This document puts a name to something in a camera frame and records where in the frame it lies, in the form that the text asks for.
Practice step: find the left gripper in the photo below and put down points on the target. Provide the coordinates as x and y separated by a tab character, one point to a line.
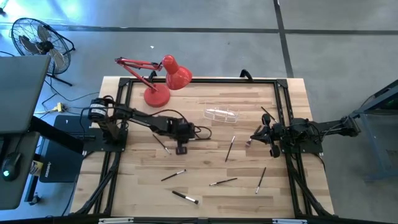
172	126

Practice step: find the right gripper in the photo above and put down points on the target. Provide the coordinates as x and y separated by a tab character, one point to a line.
284	141

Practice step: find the black silver makeup brush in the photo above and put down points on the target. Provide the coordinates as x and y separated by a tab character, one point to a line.
173	175
261	180
161	144
202	139

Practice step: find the fluffy-head makeup brush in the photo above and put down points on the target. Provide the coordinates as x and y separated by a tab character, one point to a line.
248	143

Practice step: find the large flat-top makeup brush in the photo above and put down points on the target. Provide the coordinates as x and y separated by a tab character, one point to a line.
185	197

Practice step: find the angled-tip black makeup brush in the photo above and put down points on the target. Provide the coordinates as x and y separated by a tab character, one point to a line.
223	181

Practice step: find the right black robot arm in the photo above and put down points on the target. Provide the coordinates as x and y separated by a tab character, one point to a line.
329	127

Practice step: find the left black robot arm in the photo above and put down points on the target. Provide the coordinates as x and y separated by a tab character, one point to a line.
143	118

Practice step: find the very thin black brush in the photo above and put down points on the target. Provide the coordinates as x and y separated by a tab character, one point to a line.
269	114

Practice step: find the clear acrylic organizer container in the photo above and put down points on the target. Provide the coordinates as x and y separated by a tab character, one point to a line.
221	114

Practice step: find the red desk lamp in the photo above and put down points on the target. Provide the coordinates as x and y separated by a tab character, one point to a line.
157	96

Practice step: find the black clamp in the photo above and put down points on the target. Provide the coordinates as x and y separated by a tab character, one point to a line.
152	76
247	74

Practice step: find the white light bar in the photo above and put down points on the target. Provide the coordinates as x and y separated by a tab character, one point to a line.
115	220
289	221

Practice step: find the blue-grey metal cart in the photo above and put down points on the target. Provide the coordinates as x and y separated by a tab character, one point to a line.
371	146

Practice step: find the black Husky box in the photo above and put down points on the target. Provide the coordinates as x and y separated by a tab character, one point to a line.
62	165

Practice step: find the black desk beam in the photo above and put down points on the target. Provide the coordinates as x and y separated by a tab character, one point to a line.
56	135

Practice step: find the yellow power plug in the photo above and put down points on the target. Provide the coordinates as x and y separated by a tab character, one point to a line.
59	107

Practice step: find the yellow white label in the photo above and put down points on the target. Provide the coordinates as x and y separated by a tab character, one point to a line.
36	168

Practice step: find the black caster wheel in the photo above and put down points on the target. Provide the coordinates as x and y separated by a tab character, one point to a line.
35	199

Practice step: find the dark grey desk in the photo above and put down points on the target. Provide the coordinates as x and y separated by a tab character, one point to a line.
18	193

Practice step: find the grey side table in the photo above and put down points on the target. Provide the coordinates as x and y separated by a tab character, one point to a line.
21	93

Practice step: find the black computer mouse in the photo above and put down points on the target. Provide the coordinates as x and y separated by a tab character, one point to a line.
11	165

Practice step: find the black floor fan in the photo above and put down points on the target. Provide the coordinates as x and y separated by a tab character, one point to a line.
40	46

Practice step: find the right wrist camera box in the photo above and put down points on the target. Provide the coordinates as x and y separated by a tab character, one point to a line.
277	128

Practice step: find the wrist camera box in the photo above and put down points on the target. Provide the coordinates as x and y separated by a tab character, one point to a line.
189	130
277	128

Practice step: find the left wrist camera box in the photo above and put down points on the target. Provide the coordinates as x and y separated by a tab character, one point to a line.
189	130

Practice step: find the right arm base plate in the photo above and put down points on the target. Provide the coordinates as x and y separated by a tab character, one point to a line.
314	148

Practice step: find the black aluminium table frame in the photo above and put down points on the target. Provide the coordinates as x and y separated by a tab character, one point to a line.
202	80

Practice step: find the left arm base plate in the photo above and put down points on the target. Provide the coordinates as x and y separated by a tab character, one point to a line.
93	144

